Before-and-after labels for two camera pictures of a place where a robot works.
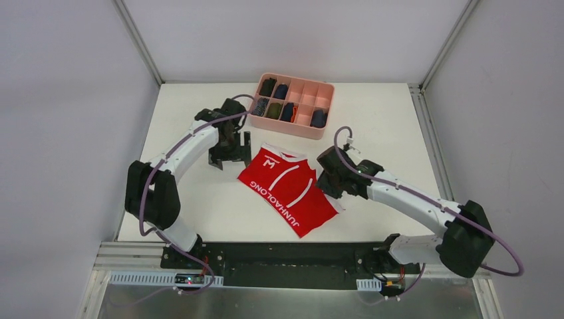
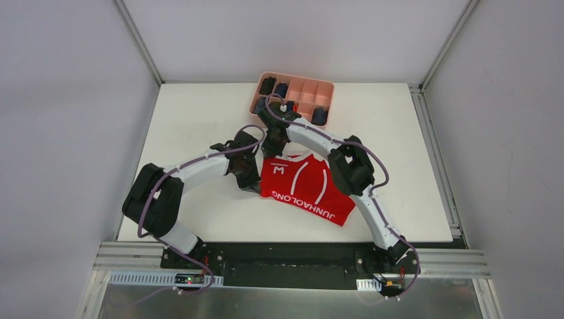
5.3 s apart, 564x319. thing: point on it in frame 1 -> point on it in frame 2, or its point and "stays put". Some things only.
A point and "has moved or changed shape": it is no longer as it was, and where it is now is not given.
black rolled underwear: [267, 87] stays put
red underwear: [290, 187] has moved or changed shape
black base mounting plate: [290, 265] stays put
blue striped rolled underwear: [260, 106] stays put
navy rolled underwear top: [281, 91] stays put
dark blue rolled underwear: [318, 119] stays put
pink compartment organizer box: [292, 106] stays put
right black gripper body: [330, 181] -> [273, 114]
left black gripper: [230, 153] -> [249, 179]
